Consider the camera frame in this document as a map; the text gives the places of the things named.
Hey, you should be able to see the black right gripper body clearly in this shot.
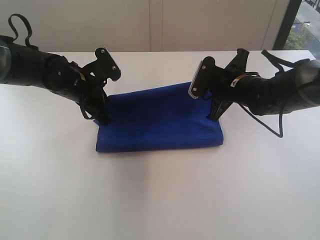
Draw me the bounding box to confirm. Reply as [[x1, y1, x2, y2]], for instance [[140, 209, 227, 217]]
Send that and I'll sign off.
[[209, 48, 253, 105]]

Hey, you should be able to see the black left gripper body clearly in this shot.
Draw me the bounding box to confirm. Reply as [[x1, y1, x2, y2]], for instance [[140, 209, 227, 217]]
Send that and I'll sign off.
[[68, 62, 107, 115]]

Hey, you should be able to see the blue towel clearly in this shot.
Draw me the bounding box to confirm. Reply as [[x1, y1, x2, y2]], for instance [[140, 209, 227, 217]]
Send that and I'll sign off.
[[95, 82, 224, 153]]

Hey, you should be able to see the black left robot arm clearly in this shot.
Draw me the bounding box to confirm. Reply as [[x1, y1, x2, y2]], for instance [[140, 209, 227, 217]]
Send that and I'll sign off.
[[0, 35, 111, 126]]

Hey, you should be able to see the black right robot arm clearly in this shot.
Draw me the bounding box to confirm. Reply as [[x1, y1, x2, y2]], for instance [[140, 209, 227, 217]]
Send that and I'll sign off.
[[208, 48, 320, 121]]

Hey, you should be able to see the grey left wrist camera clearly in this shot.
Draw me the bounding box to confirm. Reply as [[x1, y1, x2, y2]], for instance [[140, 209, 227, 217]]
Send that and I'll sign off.
[[93, 47, 121, 82]]

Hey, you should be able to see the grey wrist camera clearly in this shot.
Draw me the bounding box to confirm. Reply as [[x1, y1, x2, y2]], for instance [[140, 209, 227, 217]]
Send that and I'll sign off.
[[188, 56, 216, 99], [93, 47, 121, 82]]

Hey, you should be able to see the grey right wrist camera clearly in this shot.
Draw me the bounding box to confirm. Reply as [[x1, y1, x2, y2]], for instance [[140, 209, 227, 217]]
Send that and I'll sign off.
[[188, 56, 216, 99]]

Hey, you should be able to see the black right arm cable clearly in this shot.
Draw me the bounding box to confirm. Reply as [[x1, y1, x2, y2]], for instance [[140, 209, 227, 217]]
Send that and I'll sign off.
[[239, 49, 311, 139]]

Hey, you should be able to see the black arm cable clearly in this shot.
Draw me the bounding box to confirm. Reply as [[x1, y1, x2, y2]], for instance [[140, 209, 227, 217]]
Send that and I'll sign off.
[[239, 49, 311, 139], [7, 13, 33, 47]]

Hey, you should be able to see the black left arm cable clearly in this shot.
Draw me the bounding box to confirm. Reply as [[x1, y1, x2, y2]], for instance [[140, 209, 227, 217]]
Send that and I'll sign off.
[[7, 13, 33, 47]]

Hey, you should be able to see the black window frame post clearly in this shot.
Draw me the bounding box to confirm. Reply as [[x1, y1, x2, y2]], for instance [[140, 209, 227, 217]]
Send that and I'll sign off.
[[272, 0, 302, 51]]

